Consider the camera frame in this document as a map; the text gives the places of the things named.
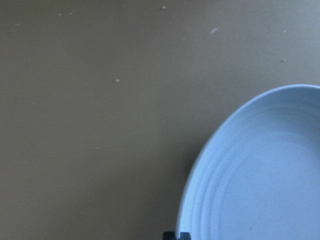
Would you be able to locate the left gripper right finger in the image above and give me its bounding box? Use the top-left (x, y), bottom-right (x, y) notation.
top-left (179, 232), bottom-right (191, 240)

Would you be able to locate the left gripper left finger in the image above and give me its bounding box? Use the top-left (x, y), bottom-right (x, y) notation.
top-left (162, 231), bottom-right (176, 240)

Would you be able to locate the blue round plate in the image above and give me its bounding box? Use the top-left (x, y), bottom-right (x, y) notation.
top-left (175, 84), bottom-right (320, 240)

